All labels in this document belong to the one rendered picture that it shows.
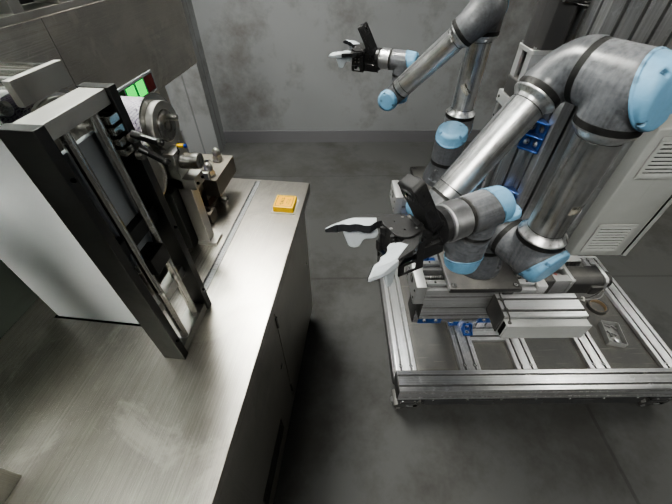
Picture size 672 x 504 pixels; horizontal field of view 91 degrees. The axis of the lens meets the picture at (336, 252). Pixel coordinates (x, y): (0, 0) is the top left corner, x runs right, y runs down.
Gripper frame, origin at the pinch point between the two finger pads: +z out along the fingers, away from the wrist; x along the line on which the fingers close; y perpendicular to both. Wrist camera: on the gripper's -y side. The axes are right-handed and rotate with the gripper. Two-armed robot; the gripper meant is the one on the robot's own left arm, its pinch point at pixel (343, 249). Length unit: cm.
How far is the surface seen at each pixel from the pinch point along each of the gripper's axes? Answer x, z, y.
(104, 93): 23.1, 25.5, -23.1
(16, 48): 76, 45, -27
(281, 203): 61, -6, 23
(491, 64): 202, -250, 25
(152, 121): 52, 22, -12
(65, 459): 8, 56, 33
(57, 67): 32, 31, -26
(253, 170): 254, -33, 90
